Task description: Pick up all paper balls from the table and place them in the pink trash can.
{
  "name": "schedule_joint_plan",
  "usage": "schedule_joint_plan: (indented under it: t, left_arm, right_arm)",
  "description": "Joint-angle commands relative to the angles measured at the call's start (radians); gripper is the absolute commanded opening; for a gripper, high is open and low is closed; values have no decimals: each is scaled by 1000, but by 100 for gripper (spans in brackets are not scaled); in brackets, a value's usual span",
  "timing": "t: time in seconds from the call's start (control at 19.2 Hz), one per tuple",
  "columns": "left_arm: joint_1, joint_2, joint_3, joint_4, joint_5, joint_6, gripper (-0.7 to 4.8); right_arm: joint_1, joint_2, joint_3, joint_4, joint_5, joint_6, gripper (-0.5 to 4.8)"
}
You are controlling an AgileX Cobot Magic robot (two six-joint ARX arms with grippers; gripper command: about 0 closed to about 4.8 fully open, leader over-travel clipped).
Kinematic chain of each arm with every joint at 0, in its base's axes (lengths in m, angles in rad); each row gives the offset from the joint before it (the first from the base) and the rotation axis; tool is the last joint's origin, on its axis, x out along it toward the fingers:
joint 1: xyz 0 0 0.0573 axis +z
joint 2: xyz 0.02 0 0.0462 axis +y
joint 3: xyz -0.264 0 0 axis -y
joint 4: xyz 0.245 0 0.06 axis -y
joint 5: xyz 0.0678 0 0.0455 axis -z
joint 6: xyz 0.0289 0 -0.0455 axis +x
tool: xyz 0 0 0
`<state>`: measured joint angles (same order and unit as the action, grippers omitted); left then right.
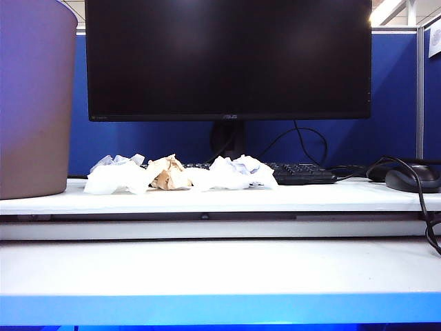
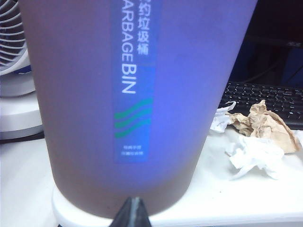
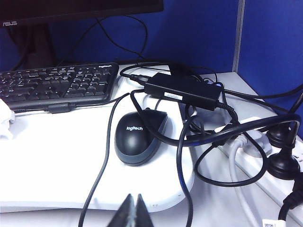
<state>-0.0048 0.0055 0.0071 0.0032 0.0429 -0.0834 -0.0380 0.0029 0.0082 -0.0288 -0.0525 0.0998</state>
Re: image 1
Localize white tissue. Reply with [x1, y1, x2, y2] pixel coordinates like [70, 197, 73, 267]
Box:
[83, 160, 152, 194]
[187, 170, 252, 192]

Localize printed white paper ball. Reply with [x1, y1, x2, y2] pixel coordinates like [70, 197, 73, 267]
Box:
[209, 154, 279, 190]
[91, 154, 145, 170]

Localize brown paper ball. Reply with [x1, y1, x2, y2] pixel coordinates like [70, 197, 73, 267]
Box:
[147, 154, 194, 190]

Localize pink plastic trash can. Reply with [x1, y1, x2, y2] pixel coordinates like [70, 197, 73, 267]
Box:
[0, 0, 77, 200]

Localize black monitor stand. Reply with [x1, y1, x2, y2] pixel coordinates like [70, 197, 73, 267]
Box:
[209, 119, 247, 161]

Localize black computer keyboard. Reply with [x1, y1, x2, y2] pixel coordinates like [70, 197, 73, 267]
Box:
[139, 161, 338, 185]

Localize blue office partition panel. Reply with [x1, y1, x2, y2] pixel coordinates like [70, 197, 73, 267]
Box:
[67, 29, 418, 179]
[423, 27, 441, 161]

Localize black ASUS computer monitor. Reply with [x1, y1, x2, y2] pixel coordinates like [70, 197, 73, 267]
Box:
[84, 0, 373, 121]

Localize black computer mouse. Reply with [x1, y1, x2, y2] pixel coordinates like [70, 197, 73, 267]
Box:
[384, 164, 441, 193]

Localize fluorescent ceiling light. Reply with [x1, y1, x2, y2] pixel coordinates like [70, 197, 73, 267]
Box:
[369, 0, 409, 27]

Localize thin black monitor cable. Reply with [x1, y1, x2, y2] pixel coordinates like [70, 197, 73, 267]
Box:
[260, 119, 328, 166]

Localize grey metal desk rail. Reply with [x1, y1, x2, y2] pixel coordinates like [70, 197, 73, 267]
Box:
[0, 210, 424, 222]

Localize thin black keyboard cable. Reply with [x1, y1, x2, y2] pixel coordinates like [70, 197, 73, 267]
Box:
[327, 165, 369, 181]

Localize thick black mouse cable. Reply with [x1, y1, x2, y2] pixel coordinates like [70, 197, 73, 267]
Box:
[365, 155, 441, 257]

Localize grey metal partition post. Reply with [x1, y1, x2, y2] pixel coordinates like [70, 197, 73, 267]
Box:
[415, 26, 425, 159]

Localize white paper wall sign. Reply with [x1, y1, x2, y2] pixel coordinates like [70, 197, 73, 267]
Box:
[428, 27, 441, 59]

